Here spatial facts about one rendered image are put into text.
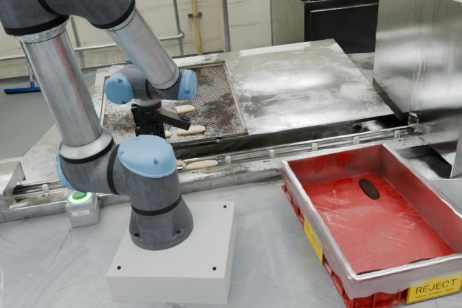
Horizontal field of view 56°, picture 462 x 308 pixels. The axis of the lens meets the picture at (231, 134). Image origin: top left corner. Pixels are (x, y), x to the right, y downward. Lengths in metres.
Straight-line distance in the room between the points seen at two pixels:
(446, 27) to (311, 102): 0.53
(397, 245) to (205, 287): 0.47
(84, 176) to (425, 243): 0.80
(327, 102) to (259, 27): 3.26
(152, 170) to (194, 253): 0.21
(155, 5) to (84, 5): 4.18
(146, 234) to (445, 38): 0.93
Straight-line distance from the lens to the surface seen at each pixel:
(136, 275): 0.98
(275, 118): 1.52
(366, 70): 2.16
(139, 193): 0.95
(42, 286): 1.16
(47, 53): 0.87
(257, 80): 1.73
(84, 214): 1.26
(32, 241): 1.31
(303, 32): 3.07
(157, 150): 0.93
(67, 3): 0.78
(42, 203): 1.36
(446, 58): 1.34
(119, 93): 1.09
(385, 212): 1.22
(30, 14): 0.83
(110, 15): 0.79
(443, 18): 1.34
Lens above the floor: 1.57
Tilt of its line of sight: 28 degrees down
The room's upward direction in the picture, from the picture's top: 5 degrees counter-clockwise
